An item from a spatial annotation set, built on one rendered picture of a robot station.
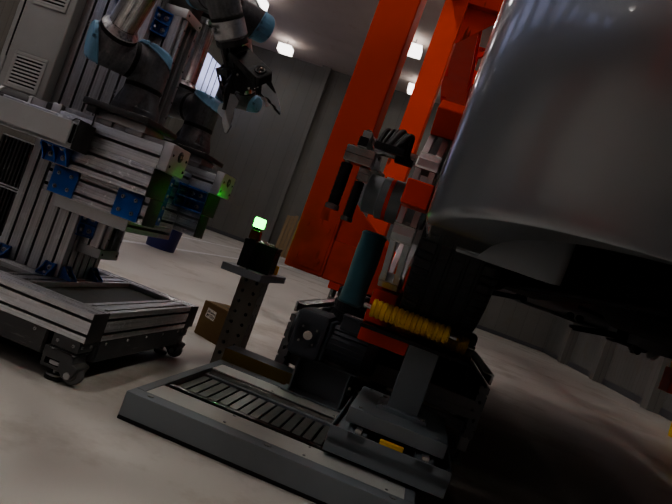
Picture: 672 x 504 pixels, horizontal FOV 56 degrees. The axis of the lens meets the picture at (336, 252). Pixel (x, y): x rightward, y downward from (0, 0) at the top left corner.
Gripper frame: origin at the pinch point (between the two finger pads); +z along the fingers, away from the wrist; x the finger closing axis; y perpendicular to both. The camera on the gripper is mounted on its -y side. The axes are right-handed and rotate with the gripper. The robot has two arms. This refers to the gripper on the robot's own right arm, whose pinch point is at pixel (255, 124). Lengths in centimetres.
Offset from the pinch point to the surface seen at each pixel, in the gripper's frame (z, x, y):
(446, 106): 13, -60, -2
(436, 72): 72, -239, 200
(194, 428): 73, 37, 0
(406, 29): 5, -105, 68
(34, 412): 55, 70, 14
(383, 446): 90, -4, -26
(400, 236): 41, -32, -10
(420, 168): 25, -44, -7
